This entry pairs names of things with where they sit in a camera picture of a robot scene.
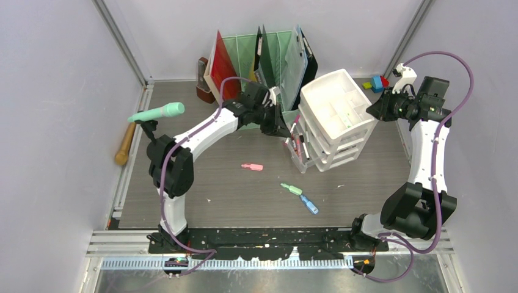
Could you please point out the mint green microphone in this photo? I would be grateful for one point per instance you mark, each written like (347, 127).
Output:
(167, 111)

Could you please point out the black book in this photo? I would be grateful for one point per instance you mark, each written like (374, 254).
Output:
(263, 69)

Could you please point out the white drawer organizer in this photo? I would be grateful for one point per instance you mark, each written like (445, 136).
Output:
(334, 120)

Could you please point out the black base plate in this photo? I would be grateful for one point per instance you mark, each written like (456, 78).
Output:
(264, 244)

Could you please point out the pink highlighter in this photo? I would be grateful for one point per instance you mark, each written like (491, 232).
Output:
(254, 167)

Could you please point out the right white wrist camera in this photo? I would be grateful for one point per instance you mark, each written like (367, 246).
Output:
(405, 75)

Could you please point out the purple marker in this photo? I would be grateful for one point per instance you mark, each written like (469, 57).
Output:
(292, 128)

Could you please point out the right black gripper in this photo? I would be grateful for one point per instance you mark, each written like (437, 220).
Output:
(380, 108)

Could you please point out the colourful toy blocks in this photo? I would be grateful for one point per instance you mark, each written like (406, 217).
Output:
(377, 84)

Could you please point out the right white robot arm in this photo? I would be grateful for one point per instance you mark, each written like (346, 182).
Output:
(421, 205)

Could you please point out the green file organizer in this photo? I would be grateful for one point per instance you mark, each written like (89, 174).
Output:
(241, 51)

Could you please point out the pink pen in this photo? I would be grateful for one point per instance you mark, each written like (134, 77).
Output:
(301, 151)

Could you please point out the brown round object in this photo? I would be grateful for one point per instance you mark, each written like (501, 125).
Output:
(202, 89)

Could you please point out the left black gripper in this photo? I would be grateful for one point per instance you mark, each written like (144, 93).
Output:
(278, 127)

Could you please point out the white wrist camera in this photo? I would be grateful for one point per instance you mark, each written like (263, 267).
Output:
(274, 92)
(405, 75)

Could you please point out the black clipboard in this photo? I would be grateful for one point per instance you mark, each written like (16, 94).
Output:
(310, 71)

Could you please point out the green highlighter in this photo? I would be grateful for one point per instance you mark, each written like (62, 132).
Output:
(293, 189)

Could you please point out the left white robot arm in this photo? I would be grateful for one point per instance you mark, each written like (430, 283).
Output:
(172, 158)

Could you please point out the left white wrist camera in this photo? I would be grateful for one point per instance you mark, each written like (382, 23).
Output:
(274, 92)

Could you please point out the black microphone stand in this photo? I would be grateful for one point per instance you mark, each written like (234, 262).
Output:
(148, 127)

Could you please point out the red black pen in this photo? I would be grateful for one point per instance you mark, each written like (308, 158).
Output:
(294, 145)

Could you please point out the red notebook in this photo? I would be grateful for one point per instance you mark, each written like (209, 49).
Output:
(220, 67)

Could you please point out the clear plastic drawer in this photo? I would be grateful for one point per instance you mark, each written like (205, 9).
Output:
(311, 155)

